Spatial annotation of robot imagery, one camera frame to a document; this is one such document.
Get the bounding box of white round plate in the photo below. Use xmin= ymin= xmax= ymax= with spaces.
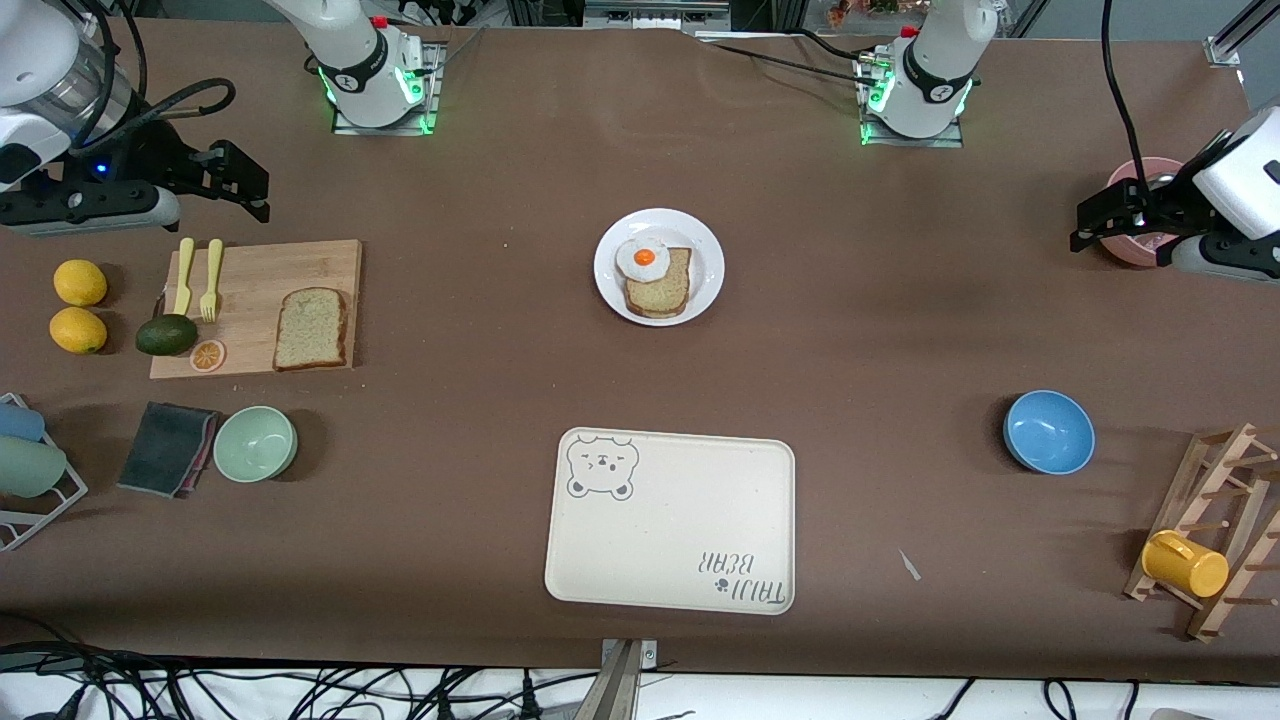
xmin=593 ymin=208 xmax=726 ymax=328

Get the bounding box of cream tray with bear print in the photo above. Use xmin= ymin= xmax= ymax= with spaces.
xmin=544 ymin=427 xmax=797 ymax=616

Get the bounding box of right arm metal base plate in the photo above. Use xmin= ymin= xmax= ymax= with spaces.
xmin=332 ymin=40 xmax=443 ymax=137

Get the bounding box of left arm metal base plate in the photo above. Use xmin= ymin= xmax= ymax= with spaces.
xmin=858 ymin=50 xmax=967 ymax=150

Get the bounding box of white wire rack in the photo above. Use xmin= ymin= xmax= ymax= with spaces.
xmin=0 ymin=392 xmax=89 ymax=553

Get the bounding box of dark grey folded cloth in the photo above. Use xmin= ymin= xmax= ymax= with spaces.
xmin=117 ymin=401 xmax=222 ymax=499

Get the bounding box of wooden cutting board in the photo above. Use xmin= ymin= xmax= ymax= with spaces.
xmin=149 ymin=239 xmax=363 ymax=380

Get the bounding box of yellow lemon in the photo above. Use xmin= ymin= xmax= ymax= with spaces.
xmin=49 ymin=307 xmax=108 ymax=355
xmin=53 ymin=259 xmax=109 ymax=307

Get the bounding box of pale green bowl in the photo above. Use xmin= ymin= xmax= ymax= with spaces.
xmin=213 ymin=405 xmax=299 ymax=484

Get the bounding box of blue bowl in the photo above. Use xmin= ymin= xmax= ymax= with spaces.
xmin=1003 ymin=389 xmax=1096 ymax=476

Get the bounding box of yellow plastic fork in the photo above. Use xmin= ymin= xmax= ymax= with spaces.
xmin=199 ymin=238 xmax=225 ymax=324

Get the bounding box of square bread slice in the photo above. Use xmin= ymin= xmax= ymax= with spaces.
xmin=272 ymin=287 xmax=349 ymax=373

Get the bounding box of black cable on table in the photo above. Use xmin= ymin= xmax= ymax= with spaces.
xmin=695 ymin=30 xmax=886 ymax=86

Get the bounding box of pale green cup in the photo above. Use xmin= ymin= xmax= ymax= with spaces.
xmin=0 ymin=436 xmax=68 ymax=499

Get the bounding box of dark green avocado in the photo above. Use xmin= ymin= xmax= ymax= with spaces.
xmin=135 ymin=313 xmax=199 ymax=357

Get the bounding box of light blue cup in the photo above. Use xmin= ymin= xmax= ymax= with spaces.
xmin=0 ymin=402 xmax=47 ymax=443

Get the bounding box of toy fried egg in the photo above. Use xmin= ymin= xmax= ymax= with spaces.
xmin=614 ymin=236 xmax=672 ymax=284

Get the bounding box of wooden mug rack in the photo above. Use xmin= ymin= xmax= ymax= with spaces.
xmin=1123 ymin=422 xmax=1280 ymax=643

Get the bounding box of pink bowl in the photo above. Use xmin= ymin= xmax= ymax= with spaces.
xmin=1104 ymin=157 xmax=1187 ymax=268

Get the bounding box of aluminium frame profile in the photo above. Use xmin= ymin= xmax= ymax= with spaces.
xmin=1205 ymin=0 xmax=1280 ymax=69

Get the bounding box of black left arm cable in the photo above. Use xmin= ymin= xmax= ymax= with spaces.
xmin=1100 ymin=0 xmax=1151 ymax=196

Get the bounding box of tangled black cable bundle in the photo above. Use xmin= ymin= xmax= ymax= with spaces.
xmin=0 ymin=640 xmax=601 ymax=720

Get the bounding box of yellow plastic knife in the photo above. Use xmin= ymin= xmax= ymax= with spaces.
xmin=172 ymin=237 xmax=196 ymax=317

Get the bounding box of bread slice with rounded crust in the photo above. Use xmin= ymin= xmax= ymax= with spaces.
xmin=624 ymin=246 xmax=694 ymax=321

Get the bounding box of yellow mug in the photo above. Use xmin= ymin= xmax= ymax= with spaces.
xmin=1141 ymin=530 xmax=1230 ymax=599

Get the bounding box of grey metal box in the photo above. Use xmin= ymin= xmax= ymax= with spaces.
xmin=583 ymin=0 xmax=733 ymax=31

